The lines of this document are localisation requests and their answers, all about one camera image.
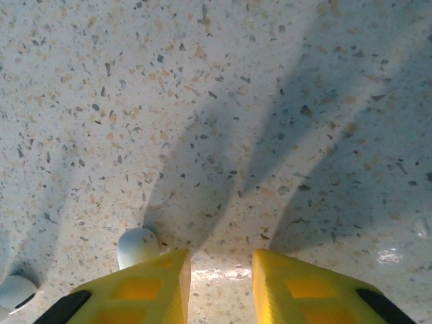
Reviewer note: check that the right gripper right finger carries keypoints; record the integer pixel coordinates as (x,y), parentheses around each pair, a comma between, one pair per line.
(303,297)

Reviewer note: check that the pale green earbud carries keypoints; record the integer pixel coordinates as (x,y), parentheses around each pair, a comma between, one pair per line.
(15,292)
(136,246)

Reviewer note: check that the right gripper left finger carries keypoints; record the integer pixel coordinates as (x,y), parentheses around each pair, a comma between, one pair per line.
(135,297)

